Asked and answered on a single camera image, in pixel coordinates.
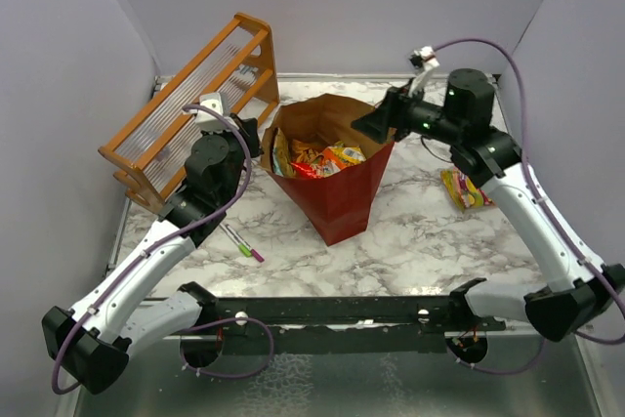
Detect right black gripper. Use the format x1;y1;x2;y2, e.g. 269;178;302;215
354;77;465;145

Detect red brown paper bag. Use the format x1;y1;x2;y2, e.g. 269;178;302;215
260;94;393;246

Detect yellow pink candy bag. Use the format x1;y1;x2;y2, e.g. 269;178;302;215
440;168;494;212

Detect orange chips bag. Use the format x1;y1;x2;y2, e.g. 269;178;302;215
321;145;366;175

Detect yellow m&m bag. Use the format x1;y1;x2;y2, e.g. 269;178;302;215
271;128;295;178

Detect red snack bag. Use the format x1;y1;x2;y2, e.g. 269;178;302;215
291;161;334;179

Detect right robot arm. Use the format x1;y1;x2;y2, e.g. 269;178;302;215
352;68;624;342

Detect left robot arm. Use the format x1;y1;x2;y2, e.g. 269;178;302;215
42;105;261;395

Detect orange wooden rack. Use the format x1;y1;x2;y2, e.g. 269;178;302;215
99;13;279;214

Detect green marker pen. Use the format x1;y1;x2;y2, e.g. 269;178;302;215
219;224;252;258

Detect pink marker pen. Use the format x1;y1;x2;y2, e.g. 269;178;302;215
226;225;265;263

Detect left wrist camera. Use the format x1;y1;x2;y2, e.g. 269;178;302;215
194;92;230;134

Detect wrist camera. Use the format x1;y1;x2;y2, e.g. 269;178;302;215
194;92;230;134
408;46;439;96

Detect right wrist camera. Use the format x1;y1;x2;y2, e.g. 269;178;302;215
408;46;439;96

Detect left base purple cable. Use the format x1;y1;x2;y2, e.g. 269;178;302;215
179;317;274;380

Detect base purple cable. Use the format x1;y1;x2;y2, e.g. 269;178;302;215
446;333;546;375
179;317;274;380

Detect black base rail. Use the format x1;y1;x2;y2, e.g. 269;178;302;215
180;282;505;356

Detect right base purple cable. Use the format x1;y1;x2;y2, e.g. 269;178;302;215
446;333;546;375

